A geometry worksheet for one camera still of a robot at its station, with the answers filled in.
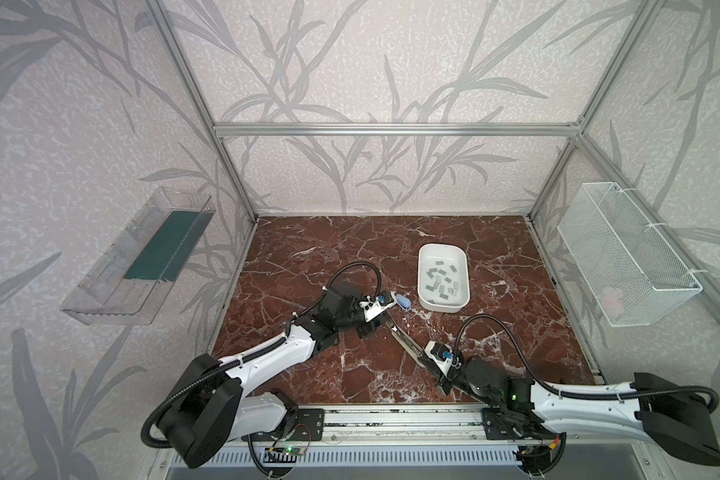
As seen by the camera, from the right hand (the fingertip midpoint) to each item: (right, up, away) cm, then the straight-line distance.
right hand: (421, 348), depth 79 cm
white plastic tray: (+11, +15, +23) cm, 29 cm away
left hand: (-10, +13, +4) cm, 16 cm away
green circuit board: (-33, -22, -8) cm, 41 cm away
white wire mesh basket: (+43, +22, -15) cm, 51 cm away
